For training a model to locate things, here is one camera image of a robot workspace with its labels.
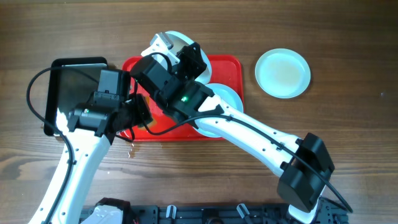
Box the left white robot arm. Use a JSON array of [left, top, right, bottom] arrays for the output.
[[30, 94, 150, 223]]

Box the green orange sponge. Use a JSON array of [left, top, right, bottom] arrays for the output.
[[136, 120, 157, 129]]

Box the red plastic tray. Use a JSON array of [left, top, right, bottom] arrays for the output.
[[120, 55, 244, 142]]

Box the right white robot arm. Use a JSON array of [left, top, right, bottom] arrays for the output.
[[131, 31, 335, 223]]

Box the black water tray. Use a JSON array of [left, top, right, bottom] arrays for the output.
[[45, 57, 108, 133]]

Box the pale blue plate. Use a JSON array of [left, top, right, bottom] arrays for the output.
[[254, 49, 312, 99], [164, 30, 213, 85], [194, 83, 244, 141]]

